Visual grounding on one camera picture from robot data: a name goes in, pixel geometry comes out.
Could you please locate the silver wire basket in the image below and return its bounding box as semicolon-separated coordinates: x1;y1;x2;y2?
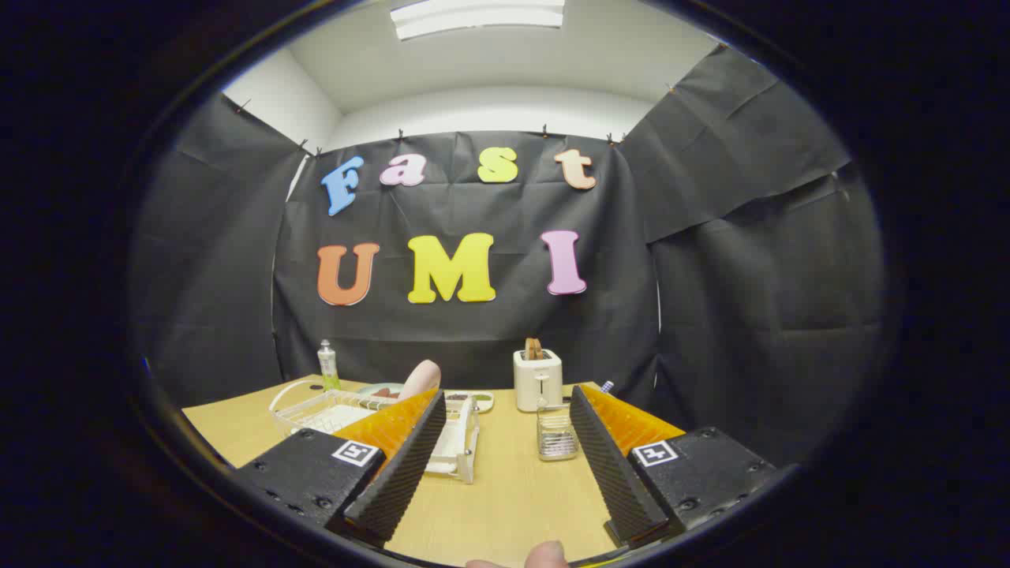
537;398;581;462

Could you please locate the green dish soap bottle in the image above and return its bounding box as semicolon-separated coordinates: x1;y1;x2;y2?
317;339;342;392

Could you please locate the white wire dish rack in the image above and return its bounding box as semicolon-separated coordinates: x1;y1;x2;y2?
268;379;481;484

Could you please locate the white divided spice tray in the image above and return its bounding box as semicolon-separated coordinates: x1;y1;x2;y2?
443;390;495;414

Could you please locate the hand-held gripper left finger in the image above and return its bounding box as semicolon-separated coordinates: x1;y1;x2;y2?
235;387;447;545

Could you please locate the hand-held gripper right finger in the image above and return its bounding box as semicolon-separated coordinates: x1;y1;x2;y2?
568;384;778;549

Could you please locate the ceiling light panel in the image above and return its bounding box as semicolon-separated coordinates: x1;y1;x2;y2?
391;0;566;40

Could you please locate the pink plate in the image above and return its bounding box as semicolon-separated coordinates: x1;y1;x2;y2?
398;360;443;402

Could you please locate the white toaster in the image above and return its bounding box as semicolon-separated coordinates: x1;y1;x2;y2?
513;349;564;413

